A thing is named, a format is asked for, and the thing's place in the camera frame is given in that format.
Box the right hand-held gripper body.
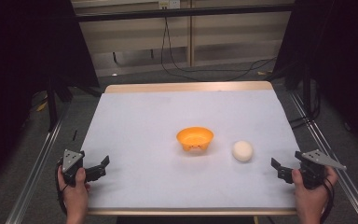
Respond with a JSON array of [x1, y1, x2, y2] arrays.
[[293, 148, 348, 190]]

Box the wooden table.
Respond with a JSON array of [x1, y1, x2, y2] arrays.
[[86, 80, 298, 217]]

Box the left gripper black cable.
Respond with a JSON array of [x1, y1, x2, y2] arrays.
[[55, 160, 69, 217]]

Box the beige wooden cabinet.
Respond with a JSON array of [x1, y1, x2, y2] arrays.
[[71, 0, 295, 77]]

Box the long black floor cable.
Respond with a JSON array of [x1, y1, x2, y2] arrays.
[[159, 16, 278, 83]]

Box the orange plastic bowl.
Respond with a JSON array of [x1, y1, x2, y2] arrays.
[[175, 126, 215, 153]]

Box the aluminium floor rail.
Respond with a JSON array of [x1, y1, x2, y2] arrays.
[[288, 91, 358, 224], [5, 102, 73, 224]]

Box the white table mat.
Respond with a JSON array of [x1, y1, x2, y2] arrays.
[[80, 89, 301, 210]]

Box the black metal stand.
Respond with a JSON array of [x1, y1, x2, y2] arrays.
[[302, 63, 313, 117], [46, 76, 60, 133]]

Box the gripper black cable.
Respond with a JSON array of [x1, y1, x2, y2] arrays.
[[55, 160, 69, 217], [319, 176, 336, 224]]

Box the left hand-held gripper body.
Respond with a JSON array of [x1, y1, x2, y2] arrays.
[[57, 148, 88, 188]]

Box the person's right hand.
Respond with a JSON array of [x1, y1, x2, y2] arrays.
[[291, 166, 339, 215]]

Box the white round bun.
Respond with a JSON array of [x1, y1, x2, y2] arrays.
[[231, 140, 255, 163]]

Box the black horizontal bar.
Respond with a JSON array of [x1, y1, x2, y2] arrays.
[[75, 3, 296, 23]]

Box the black curtain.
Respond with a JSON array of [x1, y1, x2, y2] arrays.
[[0, 0, 101, 194], [272, 0, 358, 158]]

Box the white wall socket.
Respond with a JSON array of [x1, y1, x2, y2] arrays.
[[158, 0, 182, 10]]

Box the person's left hand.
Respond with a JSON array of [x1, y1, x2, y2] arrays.
[[57, 167, 91, 217]]

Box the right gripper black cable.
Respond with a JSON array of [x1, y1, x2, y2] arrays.
[[319, 176, 336, 224]]

